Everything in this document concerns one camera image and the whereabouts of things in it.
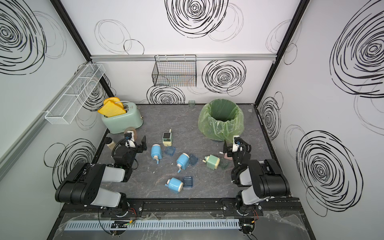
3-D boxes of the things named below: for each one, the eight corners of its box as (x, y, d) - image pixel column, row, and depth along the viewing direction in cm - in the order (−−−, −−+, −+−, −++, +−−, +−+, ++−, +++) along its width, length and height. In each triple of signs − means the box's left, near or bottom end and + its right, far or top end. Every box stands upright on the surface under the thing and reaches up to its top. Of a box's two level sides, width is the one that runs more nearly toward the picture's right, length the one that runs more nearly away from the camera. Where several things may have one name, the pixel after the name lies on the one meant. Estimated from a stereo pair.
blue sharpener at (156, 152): (152, 164, 91) (149, 158, 85) (154, 150, 97) (152, 144, 91) (161, 164, 91) (158, 158, 85) (163, 150, 97) (161, 144, 91)
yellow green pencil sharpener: (163, 146, 98) (161, 141, 93) (165, 134, 104) (163, 129, 98) (171, 146, 98) (170, 141, 93) (173, 135, 104) (171, 129, 98)
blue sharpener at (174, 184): (166, 188, 82) (164, 184, 76) (170, 180, 85) (169, 175, 79) (179, 195, 80) (178, 191, 73) (183, 186, 83) (183, 181, 76)
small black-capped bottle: (113, 153, 95) (107, 147, 88) (109, 145, 99) (103, 138, 92) (118, 150, 96) (113, 143, 90) (115, 142, 100) (109, 135, 93)
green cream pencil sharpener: (202, 164, 90) (203, 159, 85) (206, 157, 93) (207, 152, 88) (215, 172, 88) (216, 167, 82) (219, 164, 91) (220, 159, 85)
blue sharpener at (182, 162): (173, 168, 89) (172, 163, 83) (184, 157, 93) (184, 151, 87) (180, 174, 87) (179, 169, 81) (191, 162, 91) (190, 157, 85)
